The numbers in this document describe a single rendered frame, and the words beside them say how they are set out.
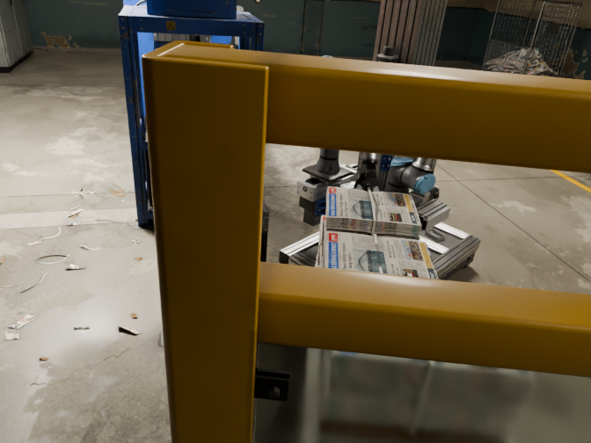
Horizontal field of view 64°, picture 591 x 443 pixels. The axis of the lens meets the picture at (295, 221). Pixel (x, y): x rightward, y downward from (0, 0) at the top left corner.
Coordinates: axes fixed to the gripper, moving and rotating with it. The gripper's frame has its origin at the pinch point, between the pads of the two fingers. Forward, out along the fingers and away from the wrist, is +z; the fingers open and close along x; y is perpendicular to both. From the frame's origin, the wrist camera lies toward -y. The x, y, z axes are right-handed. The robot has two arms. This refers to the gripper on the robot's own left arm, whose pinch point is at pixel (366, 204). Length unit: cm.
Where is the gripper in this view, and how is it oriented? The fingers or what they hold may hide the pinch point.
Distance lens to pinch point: 215.9
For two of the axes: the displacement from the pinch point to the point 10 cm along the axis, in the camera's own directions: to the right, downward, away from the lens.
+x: -9.9, -1.0, 0.3
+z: -1.0, 9.9, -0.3
